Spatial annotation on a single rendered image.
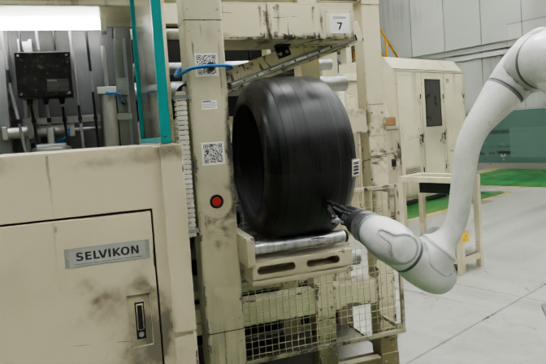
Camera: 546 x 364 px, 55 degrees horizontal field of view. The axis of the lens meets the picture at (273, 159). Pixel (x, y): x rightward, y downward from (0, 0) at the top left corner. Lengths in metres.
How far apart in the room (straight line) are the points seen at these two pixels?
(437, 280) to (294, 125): 0.61
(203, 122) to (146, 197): 0.75
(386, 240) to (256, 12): 1.13
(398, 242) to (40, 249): 0.77
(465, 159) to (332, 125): 0.46
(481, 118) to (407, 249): 0.37
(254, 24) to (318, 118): 0.58
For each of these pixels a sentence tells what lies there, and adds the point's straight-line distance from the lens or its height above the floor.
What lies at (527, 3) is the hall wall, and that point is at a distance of 13.75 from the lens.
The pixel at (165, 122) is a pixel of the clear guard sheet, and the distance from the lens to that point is 1.01.
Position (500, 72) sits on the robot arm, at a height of 1.38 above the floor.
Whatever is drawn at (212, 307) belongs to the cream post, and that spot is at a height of 0.71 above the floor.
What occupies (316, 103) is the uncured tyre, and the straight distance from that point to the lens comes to 1.69.
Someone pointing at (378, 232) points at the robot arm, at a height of 1.01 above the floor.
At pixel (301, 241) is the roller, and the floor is 0.91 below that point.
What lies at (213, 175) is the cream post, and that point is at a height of 1.15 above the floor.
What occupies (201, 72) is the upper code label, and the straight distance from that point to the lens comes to 1.73.
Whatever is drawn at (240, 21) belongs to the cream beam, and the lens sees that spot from 2.07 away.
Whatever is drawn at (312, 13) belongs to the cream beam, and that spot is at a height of 1.74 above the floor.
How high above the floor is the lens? 1.28
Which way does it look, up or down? 3 degrees down
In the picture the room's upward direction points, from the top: 4 degrees counter-clockwise
